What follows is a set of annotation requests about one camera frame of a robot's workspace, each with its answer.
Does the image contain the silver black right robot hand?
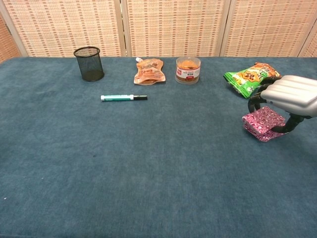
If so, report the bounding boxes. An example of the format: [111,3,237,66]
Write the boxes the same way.
[247,75,317,134]

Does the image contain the pink patterned packet stack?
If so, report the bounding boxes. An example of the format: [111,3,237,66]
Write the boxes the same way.
[242,106,287,143]

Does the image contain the green orange snack bag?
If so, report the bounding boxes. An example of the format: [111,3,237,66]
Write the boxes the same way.
[223,61,282,99]

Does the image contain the woven bamboo screen panel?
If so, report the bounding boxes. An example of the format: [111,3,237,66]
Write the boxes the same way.
[219,0,317,58]
[298,29,317,58]
[120,0,231,58]
[0,12,22,64]
[0,0,126,58]

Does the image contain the clear plastic snack jar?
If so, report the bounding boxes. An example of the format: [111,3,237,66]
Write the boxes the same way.
[175,56,201,85]

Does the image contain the orange spout pouch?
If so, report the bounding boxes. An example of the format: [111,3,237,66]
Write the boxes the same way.
[133,57,166,85]

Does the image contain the teal tablecloth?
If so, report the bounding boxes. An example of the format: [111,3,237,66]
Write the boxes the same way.
[0,56,317,238]

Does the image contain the green white marker pen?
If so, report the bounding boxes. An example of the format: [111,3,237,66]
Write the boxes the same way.
[100,94,149,102]

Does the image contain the black mesh pen holder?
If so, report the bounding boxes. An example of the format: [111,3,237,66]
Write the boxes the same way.
[73,46,105,82]

